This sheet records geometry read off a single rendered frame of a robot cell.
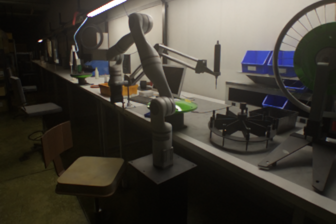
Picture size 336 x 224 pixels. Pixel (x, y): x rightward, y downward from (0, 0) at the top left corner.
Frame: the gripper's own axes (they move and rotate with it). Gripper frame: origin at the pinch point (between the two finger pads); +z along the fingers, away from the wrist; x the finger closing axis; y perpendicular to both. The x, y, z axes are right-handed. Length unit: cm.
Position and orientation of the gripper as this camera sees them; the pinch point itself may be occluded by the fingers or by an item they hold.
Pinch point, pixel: (119, 112)
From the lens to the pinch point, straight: 137.1
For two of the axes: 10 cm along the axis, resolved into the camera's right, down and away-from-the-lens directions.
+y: -6.4, -1.6, 7.5
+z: 0.0, 9.8, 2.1
